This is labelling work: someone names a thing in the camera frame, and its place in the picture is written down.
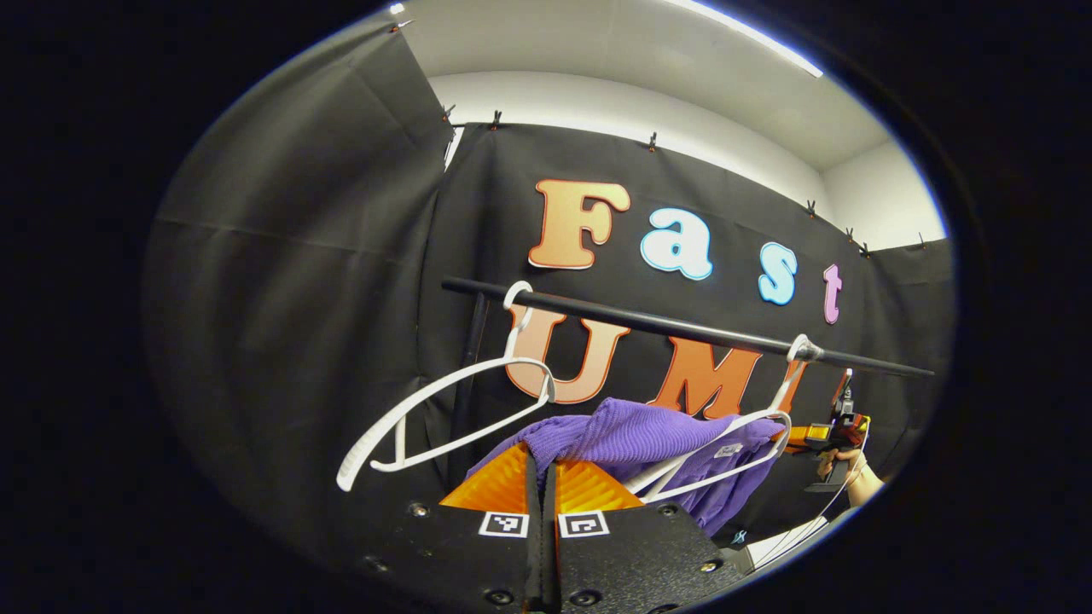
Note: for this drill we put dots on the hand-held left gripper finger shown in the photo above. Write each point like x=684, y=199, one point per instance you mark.
x=534, y=546
x=551, y=554

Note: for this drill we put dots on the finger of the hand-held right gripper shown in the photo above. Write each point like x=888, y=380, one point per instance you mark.
x=806, y=437

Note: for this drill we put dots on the white plastic hanger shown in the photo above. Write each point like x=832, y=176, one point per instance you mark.
x=804, y=350
x=352, y=460

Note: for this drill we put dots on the black clothes rack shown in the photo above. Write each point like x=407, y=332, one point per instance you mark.
x=478, y=290

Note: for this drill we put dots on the row of small backdrop clamps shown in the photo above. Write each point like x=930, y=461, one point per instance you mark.
x=653, y=141

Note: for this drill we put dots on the black backdrop cloth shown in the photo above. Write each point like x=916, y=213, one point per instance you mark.
x=273, y=298

